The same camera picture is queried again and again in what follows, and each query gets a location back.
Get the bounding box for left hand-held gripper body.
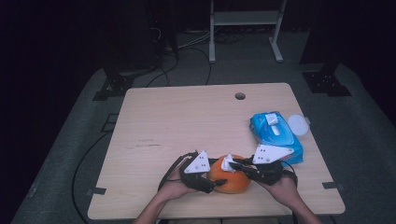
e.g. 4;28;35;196
177;149;217;194

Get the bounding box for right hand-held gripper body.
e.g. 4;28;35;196
247;144;295;187

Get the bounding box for orange plush toy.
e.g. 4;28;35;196
206;154;252;195

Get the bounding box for white wet wipe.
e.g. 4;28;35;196
220;153;240;174

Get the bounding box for blue wet wipes pack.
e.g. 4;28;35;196
249;111;304;166

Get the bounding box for person's right hand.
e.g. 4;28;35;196
258;176;300;208

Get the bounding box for person's left hand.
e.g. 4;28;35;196
157;166;200;203

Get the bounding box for white round lid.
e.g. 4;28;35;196
287;113;312;136

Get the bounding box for black tape strip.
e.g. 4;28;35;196
321;181;346;191
85;187;107;196

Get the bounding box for black stand base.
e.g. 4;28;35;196
302;61;353;98
92;73;135;102

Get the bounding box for dark equipment stand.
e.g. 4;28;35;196
102;0;180;76

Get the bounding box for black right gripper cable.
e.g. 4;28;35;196
281;161;299;188

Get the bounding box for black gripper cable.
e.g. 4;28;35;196
281;161;299;188
158;151;200;191

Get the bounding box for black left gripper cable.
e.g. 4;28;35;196
158;151;200;191

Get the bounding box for white floor cables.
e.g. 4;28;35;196
178;30;213;50

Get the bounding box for long black floor cable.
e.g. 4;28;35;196
71;132;110;224

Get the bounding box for white metal stand frame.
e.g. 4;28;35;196
208;0;288;63

